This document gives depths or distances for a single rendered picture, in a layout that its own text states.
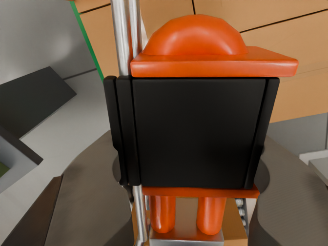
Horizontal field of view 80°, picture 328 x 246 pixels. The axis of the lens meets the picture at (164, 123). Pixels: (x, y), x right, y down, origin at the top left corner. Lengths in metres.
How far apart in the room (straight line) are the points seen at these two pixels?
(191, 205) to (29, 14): 1.51
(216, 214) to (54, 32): 1.46
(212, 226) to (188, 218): 0.03
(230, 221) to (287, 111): 0.51
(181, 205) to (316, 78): 0.85
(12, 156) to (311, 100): 1.20
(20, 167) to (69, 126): 0.81
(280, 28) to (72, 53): 1.18
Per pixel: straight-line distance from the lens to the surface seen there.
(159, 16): 0.79
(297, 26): 0.89
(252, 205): 1.21
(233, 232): 0.75
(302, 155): 1.93
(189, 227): 0.19
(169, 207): 0.17
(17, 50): 1.69
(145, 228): 0.17
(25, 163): 0.95
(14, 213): 2.81
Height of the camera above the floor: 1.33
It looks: 62 degrees down
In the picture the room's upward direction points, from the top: 174 degrees counter-clockwise
